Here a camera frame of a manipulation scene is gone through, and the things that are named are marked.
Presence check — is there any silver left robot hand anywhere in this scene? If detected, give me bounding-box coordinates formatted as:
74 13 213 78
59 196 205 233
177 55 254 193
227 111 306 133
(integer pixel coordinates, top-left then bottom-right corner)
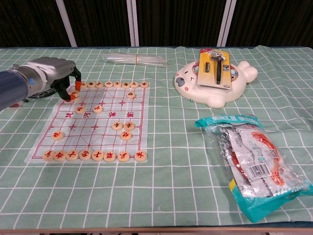
25 56 83 102

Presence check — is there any red elephant xiangqi piece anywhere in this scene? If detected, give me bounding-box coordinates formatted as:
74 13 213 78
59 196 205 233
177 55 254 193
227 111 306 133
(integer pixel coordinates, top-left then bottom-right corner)
103 151 116 163
53 150 67 163

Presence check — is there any red horse xiangqi piece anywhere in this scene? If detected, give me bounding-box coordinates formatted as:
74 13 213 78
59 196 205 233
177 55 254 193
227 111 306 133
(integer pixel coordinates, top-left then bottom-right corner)
117 151 131 163
42 150 55 162

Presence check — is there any red advisor xiangqi piece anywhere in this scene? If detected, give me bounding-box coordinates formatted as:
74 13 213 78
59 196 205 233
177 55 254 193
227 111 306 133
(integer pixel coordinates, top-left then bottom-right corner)
66 150 79 162
91 150 105 162

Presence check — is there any bundle of clear plastic tubes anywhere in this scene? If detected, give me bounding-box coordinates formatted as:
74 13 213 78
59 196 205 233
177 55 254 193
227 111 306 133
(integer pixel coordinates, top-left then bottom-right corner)
102 52 169 67

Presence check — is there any translucent xiangqi board sheet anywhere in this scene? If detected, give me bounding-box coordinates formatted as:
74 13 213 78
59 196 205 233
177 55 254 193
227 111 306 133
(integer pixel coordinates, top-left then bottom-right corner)
25 82 151 165

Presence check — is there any green checked tablecloth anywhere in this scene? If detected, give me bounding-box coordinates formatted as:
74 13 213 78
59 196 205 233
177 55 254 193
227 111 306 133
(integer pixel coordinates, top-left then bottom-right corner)
0 46 313 231

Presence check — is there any yellow razor blister pack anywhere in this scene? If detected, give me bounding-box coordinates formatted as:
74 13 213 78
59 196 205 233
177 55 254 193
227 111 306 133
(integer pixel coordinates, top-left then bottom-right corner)
197 48 232 91

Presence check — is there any white seal shaped toy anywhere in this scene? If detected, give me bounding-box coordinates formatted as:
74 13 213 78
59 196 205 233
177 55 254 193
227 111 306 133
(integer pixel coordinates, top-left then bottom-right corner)
173 60 259 109

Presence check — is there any teal clear snack bag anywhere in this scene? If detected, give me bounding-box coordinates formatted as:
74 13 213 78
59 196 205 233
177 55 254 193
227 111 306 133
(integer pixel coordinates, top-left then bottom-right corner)
195 114 313 223

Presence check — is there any black cable in clear bag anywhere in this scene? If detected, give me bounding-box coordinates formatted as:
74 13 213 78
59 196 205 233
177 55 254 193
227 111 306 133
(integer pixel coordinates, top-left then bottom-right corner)
23 88 59 103

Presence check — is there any white partition frame post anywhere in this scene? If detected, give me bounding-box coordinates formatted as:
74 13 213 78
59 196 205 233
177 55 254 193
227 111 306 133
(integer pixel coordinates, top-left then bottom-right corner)
216 0 238 47
55 0 78 47
126 0 140 47

